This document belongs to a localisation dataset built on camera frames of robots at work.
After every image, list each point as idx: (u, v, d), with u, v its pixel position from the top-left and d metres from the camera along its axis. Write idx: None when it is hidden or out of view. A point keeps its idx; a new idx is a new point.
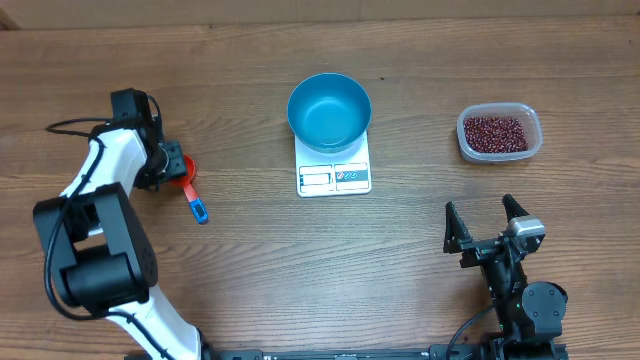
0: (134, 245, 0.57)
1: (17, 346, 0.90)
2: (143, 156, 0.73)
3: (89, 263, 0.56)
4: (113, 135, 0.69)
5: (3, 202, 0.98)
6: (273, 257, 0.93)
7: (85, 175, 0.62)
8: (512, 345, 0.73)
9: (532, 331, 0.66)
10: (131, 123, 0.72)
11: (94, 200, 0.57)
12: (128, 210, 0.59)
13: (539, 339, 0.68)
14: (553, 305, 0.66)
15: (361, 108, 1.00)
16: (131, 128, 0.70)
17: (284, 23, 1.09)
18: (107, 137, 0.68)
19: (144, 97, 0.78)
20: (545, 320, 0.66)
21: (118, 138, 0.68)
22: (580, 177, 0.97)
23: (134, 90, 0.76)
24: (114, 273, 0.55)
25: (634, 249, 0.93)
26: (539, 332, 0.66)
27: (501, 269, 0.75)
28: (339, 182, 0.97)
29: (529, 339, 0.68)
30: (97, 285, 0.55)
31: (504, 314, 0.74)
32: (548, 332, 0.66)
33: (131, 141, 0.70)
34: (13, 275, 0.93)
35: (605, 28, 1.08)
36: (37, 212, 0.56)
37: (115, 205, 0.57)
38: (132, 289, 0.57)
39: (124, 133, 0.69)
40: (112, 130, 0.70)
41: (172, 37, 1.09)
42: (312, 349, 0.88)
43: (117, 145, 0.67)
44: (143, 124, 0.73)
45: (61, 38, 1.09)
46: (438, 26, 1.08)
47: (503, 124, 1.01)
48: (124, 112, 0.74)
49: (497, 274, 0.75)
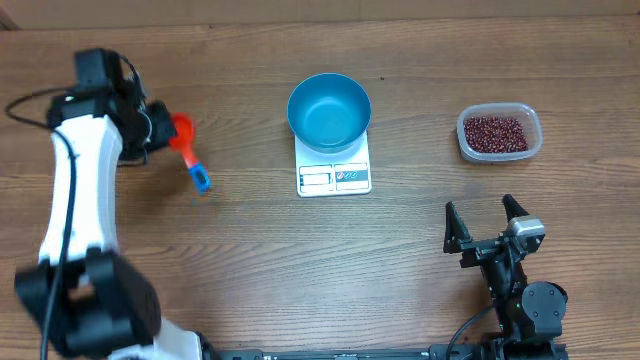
0: (136, 313, 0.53)
1: (17, 346, 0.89)
2: (118, 141, 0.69)
3: (86, 328, 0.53)
4: (85, 139, 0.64)
5: (3, 202, 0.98)
6: (272, 258, 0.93)
7: (68, 226, 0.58)
8: (512, 345, 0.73)
9: (532, 330, 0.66)
10: (98, 100, 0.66)
11: (87, 269, 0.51)
12: (125, 274, 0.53)
13: (538, 339, 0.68)
14: (553, 304, 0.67)
15: (361, 108, 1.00)
16: (101, 112, 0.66)
17: (284, 24, 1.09)
18: (73, 136, 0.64)
19: (114, 58, 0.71)
20: (545, 321, 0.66)
21: (91, 149, 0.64)
22: (580, 177, 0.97)
23: (101, 50, 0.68)
24: (116, 336, 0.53)
25: (634, 249, 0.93)
26: (539, 332, 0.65)
27: (501, 269, 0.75)
28: (339, 182, 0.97)
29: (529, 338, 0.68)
30: (98, 344, 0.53)
31: (504, 314, 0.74)
32: (548, 333, 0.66)
33: (105, 138, 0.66)
34: (14, 276, 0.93)
35: (605, 29, 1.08)
36: (21, 284, 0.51)
37: (109, 273, 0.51)
38: (135, 342, 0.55)
39: (96, 127, 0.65)
40: (76, 111, 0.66)
41: (172, 37, 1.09)
42: (312, 349, 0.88)
43: (91, 153, 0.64)
44: (112, 96, 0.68)
45: (60, 38, 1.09)
46: (438, 26, 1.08)
47: (503, 124, 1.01)
48: (88, 78, 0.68)
49: (497, 273, 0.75)
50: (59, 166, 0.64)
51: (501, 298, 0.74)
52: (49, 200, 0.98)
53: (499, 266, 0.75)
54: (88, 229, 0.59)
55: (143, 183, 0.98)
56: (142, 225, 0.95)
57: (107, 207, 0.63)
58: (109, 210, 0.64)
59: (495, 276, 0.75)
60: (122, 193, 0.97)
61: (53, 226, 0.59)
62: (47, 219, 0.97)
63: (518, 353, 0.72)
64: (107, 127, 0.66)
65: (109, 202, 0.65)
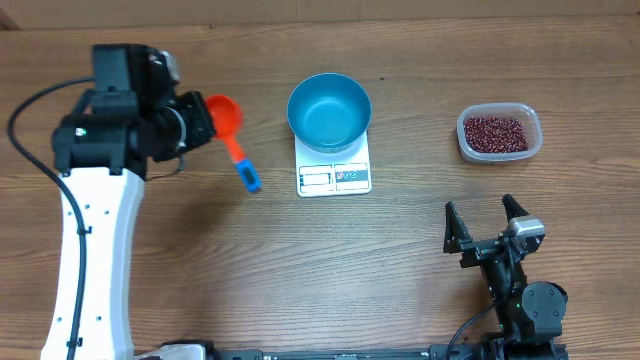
0: None
1: (17, 346, 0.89)
2: (140, 193, 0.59)
3: None
4: (101, 207, 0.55)
5: (3, 202, 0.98)
6: (272, 257, 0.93)
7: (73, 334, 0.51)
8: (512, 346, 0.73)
9: (531, 330, 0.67)
10: (117, 136, 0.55)
11: None
12: None
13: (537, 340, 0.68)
14: (552, 305, 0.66)
15: (361, 107, 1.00)
16: (118, 162, 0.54)
17: (284, 23, 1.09)
18: (85, 199, 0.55)
19: (140, 56, 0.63)
20: (545, 321, 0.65)
21: (105, 224, 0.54)
22: (580, 177, 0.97)
23: (125, 47, 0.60)
24: None
25: (633, 249, 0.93)
26: (539, 332, 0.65)
27: (501, 269, 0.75)
28: (339, 182, 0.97)
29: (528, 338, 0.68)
30: None
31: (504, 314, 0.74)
32: (546, 332, 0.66)
33: (123, 203, 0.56)
34: (14, 276, 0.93)
35: (605, 29, 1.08)
36: None
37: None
38: None
39: (113, 194, 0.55)
40: (89, 149, 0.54)
41: (171, 36, 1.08)
42: (312, 349, 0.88)
43: (106, 231, 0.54)
44: (134, 129, 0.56)
45: (59, 38, 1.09)
46: (438, 26, 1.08)
47: (503, 124, 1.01)
48: (110, 86, 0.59)
49: (497, 274, 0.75)
50: (65, 234, 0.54)
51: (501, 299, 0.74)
52: (49, 200, 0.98)
53: (499, 266, 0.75)
54: (97, 335, 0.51)
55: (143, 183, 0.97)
56: (141, 225, 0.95)
57: (121, 289, 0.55)
58: (123, 292, 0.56)
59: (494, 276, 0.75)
60: None
61: (58, 308, 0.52)
62: (47, 218, 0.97)
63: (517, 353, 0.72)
64: (128, 184, 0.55)
65: (124, 281, 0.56)
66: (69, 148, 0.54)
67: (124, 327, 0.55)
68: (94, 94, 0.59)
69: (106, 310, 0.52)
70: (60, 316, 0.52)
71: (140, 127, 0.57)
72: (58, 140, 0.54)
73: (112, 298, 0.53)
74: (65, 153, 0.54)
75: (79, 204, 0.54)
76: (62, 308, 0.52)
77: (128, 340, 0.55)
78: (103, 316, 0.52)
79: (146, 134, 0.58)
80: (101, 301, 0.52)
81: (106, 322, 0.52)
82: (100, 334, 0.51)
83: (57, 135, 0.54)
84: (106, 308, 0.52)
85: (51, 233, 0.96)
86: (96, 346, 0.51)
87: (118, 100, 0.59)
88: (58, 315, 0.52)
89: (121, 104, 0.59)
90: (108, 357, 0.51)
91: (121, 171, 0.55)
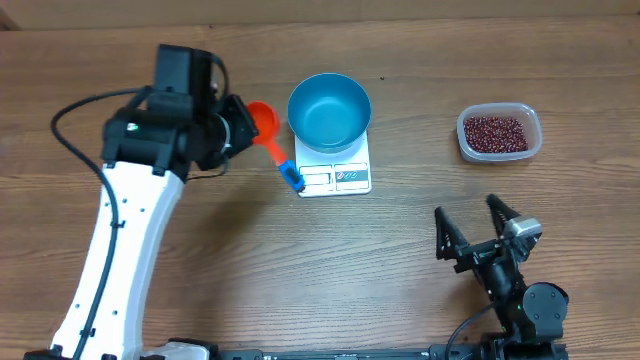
0: None
1: (17, 346, 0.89)
2: (177, 194, 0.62)
3: None
4: (138, 205, 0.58)
5: (3, 202, 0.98)
6: (272, 258, 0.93)
7: (87, 324, 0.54)
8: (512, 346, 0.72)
9: (533, 332, 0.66)
10: (166, 138, 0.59)
11: None
12: None
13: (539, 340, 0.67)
14: (556, 307, 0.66)
15: (361, 107, 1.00)
16: (164, 163, 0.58)
17: (284, 23, 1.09)
18: (123, 194, 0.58)
19: (203, 62, 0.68)
20: (547, 322, 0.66)
21: (138, 222, 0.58)
22: (580, 177, 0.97)
23: (190, 51, 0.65)
24: None
25: (634, 249, 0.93)
26: (541, 334, 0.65)
27: (498, 271, 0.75)
28: (339, 182, 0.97)
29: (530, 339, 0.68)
30: None
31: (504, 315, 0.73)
32: (550, 333, 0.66)
33: (159, 204, 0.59)
34: (14, 276, 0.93)
35: (605, 29, 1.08)
36: None
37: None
38: None
39: (150, 193, 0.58)
40: (139, 146, 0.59)
41: (171, 36, 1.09)
42: (312, 349, 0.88)
43: (135, 230, 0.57)
44: (182, 133, 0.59)
45: (59, 38, 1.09)
46: (438, 26, 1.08)
47: (503, 124, 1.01)
48: (169, 86, 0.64)
49: (493, 275, 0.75)
50: (99, 225, 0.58)
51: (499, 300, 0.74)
52: (49, 200, 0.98)
53: (496, 268, 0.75)
54: (110, 328, 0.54)
55: None
56: None
57: (141, 287, 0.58)
58: (142, 289, 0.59)
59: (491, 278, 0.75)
60: None
61: (79, 293, 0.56)
62: (47, 218, 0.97)
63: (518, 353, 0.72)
64: (167, 185, 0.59)
65: (145, 279, 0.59)
66: (118, 141, 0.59)
67: (137, 325, 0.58)
68: (153, 92, 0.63)
69: (123, 306, 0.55)
70: (79, 303, 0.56)
71: (190, 131, 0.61)
72: (110, 132, 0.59)
73: (130, 296, 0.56)
74: (114, 145, 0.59)
75: (117, 197, 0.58)
76: (82, 296, 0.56)
77: (138, 338, 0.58)
78: (119, 311, 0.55)
79: (196, 138, 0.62)
80: (119, 297, 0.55)
81: (121, 318, 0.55)
82: (113, 329, 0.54)
83: (110, 126, 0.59)
84: (123, 304, 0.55)
85: (51, 233, 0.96)
86: (108, 338, 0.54)
87: (173, 100, 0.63)
88: (77, 302, 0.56)
89: (176, 105, 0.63)
90: (116, 354, 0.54)
91: (164, 172, 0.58)
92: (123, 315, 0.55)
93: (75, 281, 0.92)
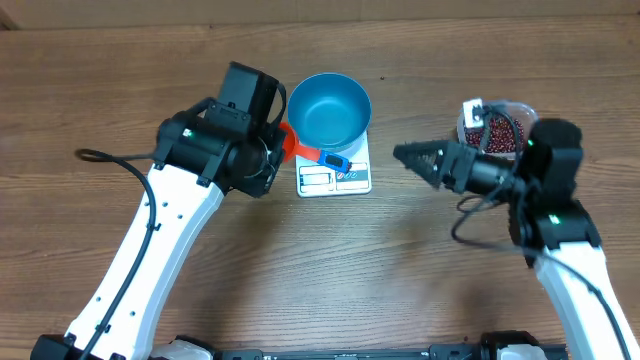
0: None
1: (17, 346, 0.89)
2: (216, 205, 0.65)
3: None
4: (176, 211, 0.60)
5: (3, 202, 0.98)
6: (272, 258, 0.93)
7: (105, 318, 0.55)
8: (537, 207, 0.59)
9: (550, 156, 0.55)
10: (216, 151, 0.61)
11: None
12: None
13: (561, 183, 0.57)
14: (568, 137, 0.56)
15: (360, 106, 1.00)
16: (210, 176, 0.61)
17: (284, 23, 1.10)
18: (165, 197, 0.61)
19: (270, 84, 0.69)
20: (563, 143, 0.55)
21: (174, 227, 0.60)
22: (580, 177, 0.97)
23: (260, 74, 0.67)
24: None
25: (634, 249, 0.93)
26: (560, 155, 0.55)
27: (485, 167, 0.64)
28: (339, 182, 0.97)
29: (552, 185, 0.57)
30: None
31: (516, 196, 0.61)
32: (566, 164, 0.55)
33: (196, 213, 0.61)
34: (14, 276, 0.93)
35: (606, 29, 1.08)
36: (42, 342, 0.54)
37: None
38: None
39: (190, 201, 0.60)
40: (190, 154, 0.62)
41: (171, 36, 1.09)
42: (312, 349, 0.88)
43: (169, 233, 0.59)
44: (231, 149, 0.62)
45: (58, 37, 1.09)
46: (438, 27, 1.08)
47: (502, 124, 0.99)
48: (231, 102, 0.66)
49: (486, 173, 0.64)
50: (136, 224, 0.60)
51: (505, 185, 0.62)
52: (49, 200, 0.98)
53: (481, 164, 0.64)
54: (125, 328, 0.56)
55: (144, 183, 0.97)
56: None
57: (161, 293, 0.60)
58: (161, 295, 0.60)
59: (483, 177, 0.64)
60: (122, 193, 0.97)
61: (103, 285, 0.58)
62: (46, 218, 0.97)
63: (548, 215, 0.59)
64: (208, 196, 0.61)
65: (167, 285, 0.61)
66: (172, 143, 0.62)
67: (150, 328, 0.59)
68: (214, 104, 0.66)
69: (141, 308, 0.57)
70: (100, 296, 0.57)
71: (241, 147, 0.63)
72: (167, 133, 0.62)
73: (150, 300, 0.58)
74: (167, 147, 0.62)
75: (159, 199, 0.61)
76: (105, 290, 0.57)
77: (147, 344, 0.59)
78: (137, 312, 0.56)
79: (245, 155, 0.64)
80: (139, 298, 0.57)
81: (137, 319, 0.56)
82: (128, 329, 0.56)
83: (168, 128, 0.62)
84: (142, 306, 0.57)
85: (51, 233, 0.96)
86: (121, 338, 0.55)
87: (232, 116, 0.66)
88: (99, 295, 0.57)
89: (233, 120, 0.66)
90: (125, 355, 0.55)
91: (208, 184, 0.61)
92: (139, 316, 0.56)
93: (75, 281, 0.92)
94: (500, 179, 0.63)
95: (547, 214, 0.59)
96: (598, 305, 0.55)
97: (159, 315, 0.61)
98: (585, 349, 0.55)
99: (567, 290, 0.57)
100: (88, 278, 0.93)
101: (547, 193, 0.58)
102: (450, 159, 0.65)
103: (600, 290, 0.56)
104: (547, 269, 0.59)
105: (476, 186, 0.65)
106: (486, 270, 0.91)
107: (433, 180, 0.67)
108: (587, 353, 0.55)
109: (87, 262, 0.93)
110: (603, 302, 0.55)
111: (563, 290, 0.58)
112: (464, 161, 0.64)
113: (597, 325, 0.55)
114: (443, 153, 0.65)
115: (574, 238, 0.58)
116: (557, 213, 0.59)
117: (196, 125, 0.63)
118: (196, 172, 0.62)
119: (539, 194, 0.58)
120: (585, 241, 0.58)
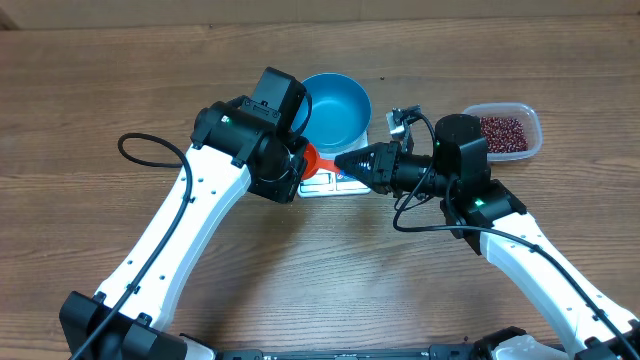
0: None
1: (14, 346, 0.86)
2: (243, 188, 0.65)
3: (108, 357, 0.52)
4: (210, 186, 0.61)
5: (3, 202, 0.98)
6: (275, 258, 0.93)
7: (136, 278, 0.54)
8: (463, 200, 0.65)
9: (457, 150, 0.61)
10: (250, 137, 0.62)
11: (127, 334, 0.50)
12: (161, 350, 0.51)
13: (477, 170, 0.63)
14: (468, 130, 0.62)
15: (361, 109, 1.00)
16: (244, 158, 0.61)
17: (284, 24, 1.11)
18: (200, 173, 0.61)
19: (299, 91, 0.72)
20: (467, 138, 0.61)
21: (208, 201, 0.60)
22: (580, 177, 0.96)
23: (292, 79, 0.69)
24: None
25: (634, 249, 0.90)
26: (465, 149, 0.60)
27: (407, 166, 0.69)
28: (339, 183, 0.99)
29: (469, 176, 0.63)
30: None
31: (441, 189, 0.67)
32: (474, 154, 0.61)
33: (228, 191, 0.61)
34: (12, 276, 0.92)
35: (605, 29, 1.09)
36: (74, 295, 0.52)
37: (142, 349, 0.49)
38: None
39: (224, 178, 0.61)
40: (226, 138, 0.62)
41: (171, 36, 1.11)
42: (312, 349, 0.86)
43: (202, 207, 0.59)
44: (264, 137, 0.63)
45: (62, 39, 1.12)
46: (438, 26, 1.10)
47: (503, 124, 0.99)
48: (264, 100, 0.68)
49: (408, 170, 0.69)
50: (171, 197, 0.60)
51: (427, 178, 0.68)
52: (49, 199, 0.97)
53: (404, 163, 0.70)
54: (154, 291, 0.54)
55: (143, 182, 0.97)
56: (137, 221, 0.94)
57: (188, 265, 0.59)
58: (188, 268, 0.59)
59: (406, 173, 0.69)
60: (122, 192, 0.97)
61: (135, 250, 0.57)
62: (44, 217, 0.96)
63: (474, 202, 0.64)
64: (240, 176, 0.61)
65: (193, 259, 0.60)
66: (210, 127, 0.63)
67: (174, 298, 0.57)
68: (249, 100, 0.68)
69: (171, 273, 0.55)
70: (132, 259, 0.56)
71: (272, 137, 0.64)
72: (206, 118, 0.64)
73: (180, 267, 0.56)
74: (206, 129, 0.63)
75: (194, 176, 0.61)
76: (137, 253, 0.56)
77: (170, 314, 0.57)
78: (166, 276, 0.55)
79: (275, 146, 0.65)
80: (170, 263, 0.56)
81: (167, 283, 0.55)
82: (157, 292, 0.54)
83: (208, 113, 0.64)
84: (172, 271, 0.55)
85: (50, 233, 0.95)
86: (149, 300, 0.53)
87: (264, 113, 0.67)
88: (131, 258, 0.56)
89: (265, 117, 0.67)
90: (152, 316, 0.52)
91: (241, 165, 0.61)
92: (169, 280, 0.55)
93: (73, 281, 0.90)
94: (422, 173, 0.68)
95: (473, 200, 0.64)
96: (541, 259, 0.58)
97: (182, 289, 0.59)
98: (553, 308, 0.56)
99: (512, 257, 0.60)
100: (87, 278, 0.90)
101: (467, 184, 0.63)
102: (377, 158, 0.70)
103: (538, 244, 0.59)
104: (489, 244, 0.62)
105: (402, 184, 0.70)
106: (485, 270, 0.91)
107: (369, 180, 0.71)
108: (558, 315, 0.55)
109: (84, 262, 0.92)
110: (545, 255, 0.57)
111: (510, 259, 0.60)
112: (389, 156, 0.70)
113: (549, 278, 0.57)
114: (373, 154, 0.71)
115: (501, 211, 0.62)
116: (481, 198, 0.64)
117: (231, 112, 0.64)
118: (231, 154, 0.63)
119: (460, 187, 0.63)
120: (512, 211, 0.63)
